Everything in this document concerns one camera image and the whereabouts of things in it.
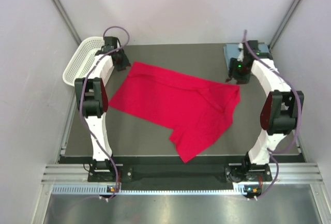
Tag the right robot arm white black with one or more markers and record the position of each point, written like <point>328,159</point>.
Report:
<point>283,106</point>

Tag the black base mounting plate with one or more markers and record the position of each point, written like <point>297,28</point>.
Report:
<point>224,168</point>

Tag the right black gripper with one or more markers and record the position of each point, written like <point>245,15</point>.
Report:
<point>239,79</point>

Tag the left aluminium corner post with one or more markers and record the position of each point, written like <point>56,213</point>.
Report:
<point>68,23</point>

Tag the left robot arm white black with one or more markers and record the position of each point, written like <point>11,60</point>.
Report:
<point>92,103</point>

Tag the right aluminium corner post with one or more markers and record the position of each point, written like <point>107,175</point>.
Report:
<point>284,22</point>

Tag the aluminium corner post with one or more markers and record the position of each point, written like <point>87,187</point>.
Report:
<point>284,22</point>
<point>68,23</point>

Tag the white perforated plastic basket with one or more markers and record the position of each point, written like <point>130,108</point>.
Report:
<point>82,60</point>

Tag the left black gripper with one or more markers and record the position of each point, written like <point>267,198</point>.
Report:
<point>124,64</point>

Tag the aluminium frame rail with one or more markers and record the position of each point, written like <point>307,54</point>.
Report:
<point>289,173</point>

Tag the red t shirt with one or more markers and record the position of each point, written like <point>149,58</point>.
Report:
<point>198,111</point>

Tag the folded blue t shirt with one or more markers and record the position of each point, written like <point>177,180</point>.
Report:
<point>231,51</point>

